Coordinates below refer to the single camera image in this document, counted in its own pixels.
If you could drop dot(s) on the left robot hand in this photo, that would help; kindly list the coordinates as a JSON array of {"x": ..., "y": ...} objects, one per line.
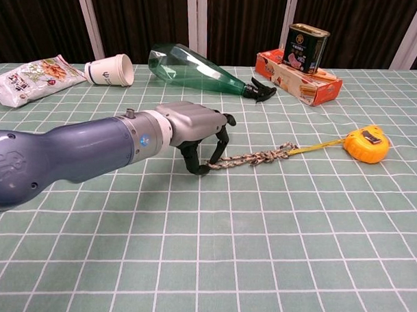
[{"x": 192, "y": 123}]

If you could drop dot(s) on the yellow tape measure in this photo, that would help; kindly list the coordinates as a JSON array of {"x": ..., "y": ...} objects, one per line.
[{"x": 364, "y": 147}]

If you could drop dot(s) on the blue left robot arm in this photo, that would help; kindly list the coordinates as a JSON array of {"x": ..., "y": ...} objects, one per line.
[{"x": 75, "y": 151}]

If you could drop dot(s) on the green plastic spray bottle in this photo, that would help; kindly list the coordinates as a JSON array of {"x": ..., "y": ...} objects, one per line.
[{"x": 187, "y": 69}]

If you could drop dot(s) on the white paper cup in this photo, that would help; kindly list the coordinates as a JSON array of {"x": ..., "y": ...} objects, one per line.
[{"x": 110, "y": 72}]

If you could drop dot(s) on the green checkered tablecloth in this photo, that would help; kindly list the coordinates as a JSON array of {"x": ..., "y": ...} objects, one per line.
[{"x": 192, "y": 237}]

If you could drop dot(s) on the orange biscuit box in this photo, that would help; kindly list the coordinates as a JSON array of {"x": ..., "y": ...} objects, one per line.
[{"x": 300, "y": 82}]

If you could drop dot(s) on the dark green luncheon meat can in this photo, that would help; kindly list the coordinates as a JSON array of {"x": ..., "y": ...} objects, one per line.
[{"x": 304, "y": 50}]

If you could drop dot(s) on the white snack bag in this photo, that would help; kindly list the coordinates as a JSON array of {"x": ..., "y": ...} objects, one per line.
[{"x": 29, "y": 79}]

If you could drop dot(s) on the white vertical frame post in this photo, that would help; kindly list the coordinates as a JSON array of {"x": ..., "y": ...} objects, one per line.
[
  {"x": 90, "y": 22},
  {"x": 411, "y": 36},
  {"x": 288, "y": 22},
  {"x": 196, "y": 22}
]

